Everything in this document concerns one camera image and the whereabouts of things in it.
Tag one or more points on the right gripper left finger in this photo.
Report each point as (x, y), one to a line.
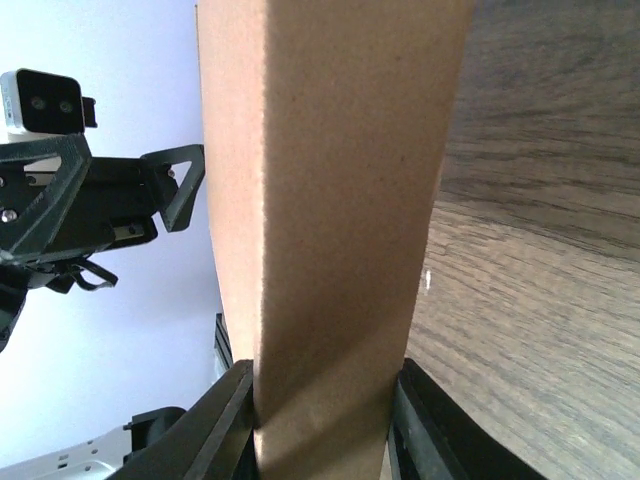
(212, 440)

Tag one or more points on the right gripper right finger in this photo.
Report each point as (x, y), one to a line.
(432, 437)

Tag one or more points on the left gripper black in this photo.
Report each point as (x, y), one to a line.
(90, 204)

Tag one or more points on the cardboard box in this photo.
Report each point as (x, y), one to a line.
(325, 124)

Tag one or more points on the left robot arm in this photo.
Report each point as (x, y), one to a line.
(113, 304)

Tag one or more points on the black aluminium frame rail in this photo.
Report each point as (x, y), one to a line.
(222, 343)

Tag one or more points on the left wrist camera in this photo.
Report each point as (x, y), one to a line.
(37, 105)

